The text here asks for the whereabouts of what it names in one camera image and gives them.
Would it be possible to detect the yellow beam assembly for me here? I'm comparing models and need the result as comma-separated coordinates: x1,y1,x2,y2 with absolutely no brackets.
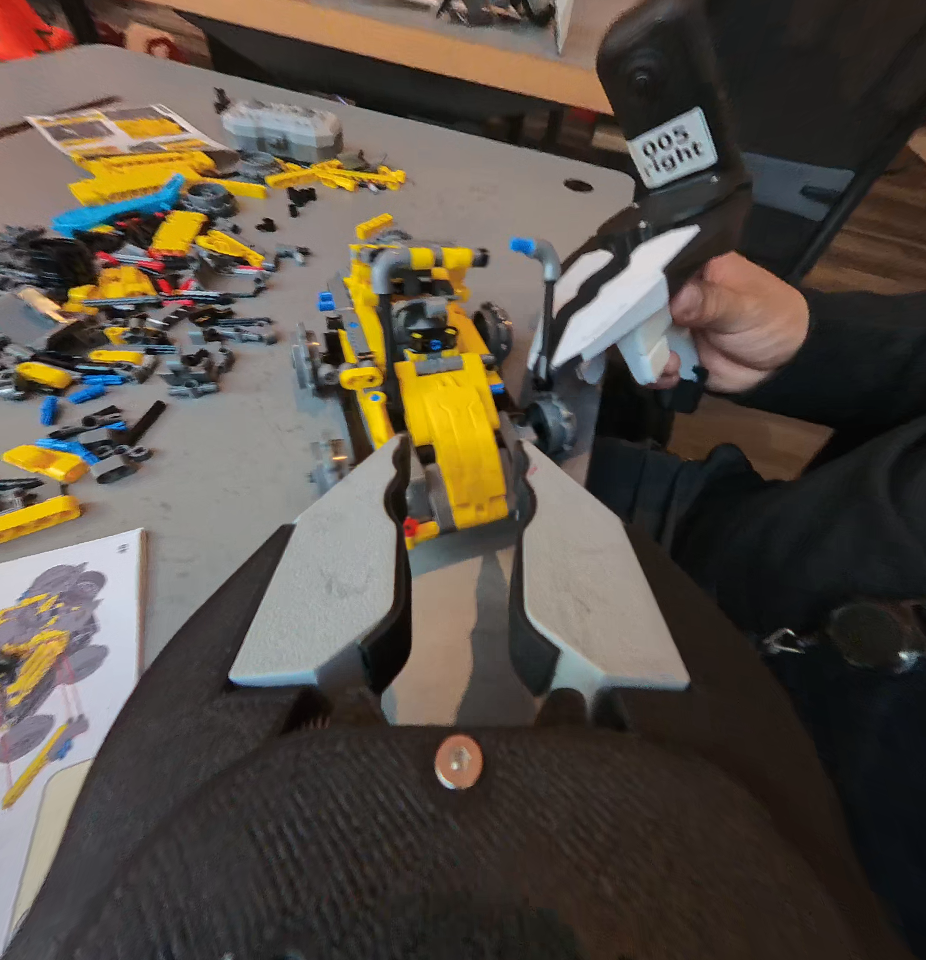
265,158,409,194

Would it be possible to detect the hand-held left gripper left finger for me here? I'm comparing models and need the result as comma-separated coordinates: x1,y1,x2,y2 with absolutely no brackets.
229,433,413,697

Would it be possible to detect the orange traffic cone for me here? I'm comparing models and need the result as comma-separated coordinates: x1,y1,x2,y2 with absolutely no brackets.
0,0,76,63

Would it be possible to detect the person's right hand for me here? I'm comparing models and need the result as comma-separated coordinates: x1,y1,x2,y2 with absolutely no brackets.
652,250,811,396

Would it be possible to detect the black long axle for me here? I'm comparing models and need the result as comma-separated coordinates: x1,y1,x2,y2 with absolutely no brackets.
532,279,563,393

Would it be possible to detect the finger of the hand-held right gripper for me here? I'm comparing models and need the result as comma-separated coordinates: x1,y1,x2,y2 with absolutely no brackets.
551,223,703,370
527,248,622,380

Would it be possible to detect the pile of mixed coloured pieces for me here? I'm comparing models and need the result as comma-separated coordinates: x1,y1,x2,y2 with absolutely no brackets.
0,208,315,550

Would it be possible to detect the yellow rectangular panel piece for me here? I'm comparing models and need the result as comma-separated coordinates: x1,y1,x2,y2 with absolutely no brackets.
147,209,210,257

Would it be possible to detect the yellow sticker sheet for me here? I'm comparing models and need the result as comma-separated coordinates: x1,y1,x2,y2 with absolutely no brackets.
23,102,232,159

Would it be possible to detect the instruction booklet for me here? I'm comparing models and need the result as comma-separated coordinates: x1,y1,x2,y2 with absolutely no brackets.
0,528,148,955

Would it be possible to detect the yellow stacked beam frame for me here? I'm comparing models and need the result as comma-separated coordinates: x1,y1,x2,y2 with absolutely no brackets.
68,149,270,208

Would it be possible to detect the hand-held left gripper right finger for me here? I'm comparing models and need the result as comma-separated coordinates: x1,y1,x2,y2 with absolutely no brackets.
508,439,691,700

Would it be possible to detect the blue brick separator tool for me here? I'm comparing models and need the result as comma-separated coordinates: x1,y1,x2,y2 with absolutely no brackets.
51,173,187,236

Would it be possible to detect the pile of grey track links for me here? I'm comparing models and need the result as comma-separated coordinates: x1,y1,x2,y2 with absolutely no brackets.
0,223,67,402

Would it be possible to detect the person's right forearm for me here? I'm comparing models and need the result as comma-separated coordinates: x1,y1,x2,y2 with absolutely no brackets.
733,283,926,440

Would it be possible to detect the grey battery box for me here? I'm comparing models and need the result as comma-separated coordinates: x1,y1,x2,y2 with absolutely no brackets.
220,99,345,156

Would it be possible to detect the black wheel rim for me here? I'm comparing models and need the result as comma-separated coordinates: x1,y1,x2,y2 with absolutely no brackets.
27,235,97,291

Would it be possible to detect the yellow toy vehicle model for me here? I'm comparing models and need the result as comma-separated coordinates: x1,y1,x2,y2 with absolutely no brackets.
291,212,586,554

